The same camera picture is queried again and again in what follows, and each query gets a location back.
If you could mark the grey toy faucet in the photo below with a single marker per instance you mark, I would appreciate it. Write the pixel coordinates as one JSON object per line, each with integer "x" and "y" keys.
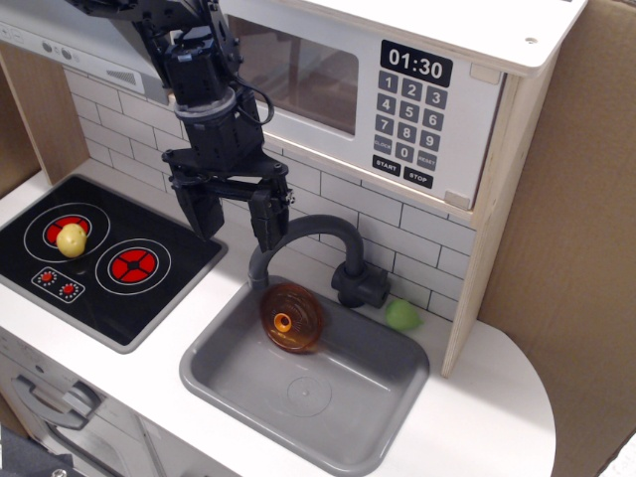
{"x": 357, "y": 284}

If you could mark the yellow toy potato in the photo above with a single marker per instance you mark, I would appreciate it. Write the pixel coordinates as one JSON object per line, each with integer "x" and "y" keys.
{"x": 71, "y": 240}

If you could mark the white toy microwave door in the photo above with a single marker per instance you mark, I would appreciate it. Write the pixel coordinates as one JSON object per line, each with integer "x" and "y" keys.
{"x": 416, "y": 117}

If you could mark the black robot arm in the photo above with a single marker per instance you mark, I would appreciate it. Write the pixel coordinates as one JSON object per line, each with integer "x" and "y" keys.
{"x": 197, "y": 57}

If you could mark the grey oven door handle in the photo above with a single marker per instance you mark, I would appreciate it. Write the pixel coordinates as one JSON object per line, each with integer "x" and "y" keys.
{"x": 71, "y": 410}

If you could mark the wooden microwave cabinet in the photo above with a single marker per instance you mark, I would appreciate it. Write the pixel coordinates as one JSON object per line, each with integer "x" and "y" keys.
{"x": 520, "y": 39}

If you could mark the green toy pear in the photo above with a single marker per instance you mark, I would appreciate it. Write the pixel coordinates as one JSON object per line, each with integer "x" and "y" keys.
{"x": 402, "y": 316}

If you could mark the black toy stove top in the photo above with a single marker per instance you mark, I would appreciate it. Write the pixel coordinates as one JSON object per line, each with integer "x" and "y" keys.
{"x": 136, "y": 268}

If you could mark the orange transparent pot lid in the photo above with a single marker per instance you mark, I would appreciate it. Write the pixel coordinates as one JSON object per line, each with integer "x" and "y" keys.
{"x": 291, "y": 316}

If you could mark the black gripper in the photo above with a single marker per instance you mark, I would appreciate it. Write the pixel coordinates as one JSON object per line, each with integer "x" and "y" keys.
{"x": 226, "y": 159}

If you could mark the grey range hood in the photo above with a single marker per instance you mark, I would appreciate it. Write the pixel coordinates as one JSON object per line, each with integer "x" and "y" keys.
{"x": 104, "y": 49}

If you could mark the brown cardboard panel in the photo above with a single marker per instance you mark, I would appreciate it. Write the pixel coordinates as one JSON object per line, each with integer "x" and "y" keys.
{"x": 563, "y": 284}

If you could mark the grey toy sink basin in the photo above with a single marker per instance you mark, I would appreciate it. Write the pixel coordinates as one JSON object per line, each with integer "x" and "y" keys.
{"x": 339, "y": 405}

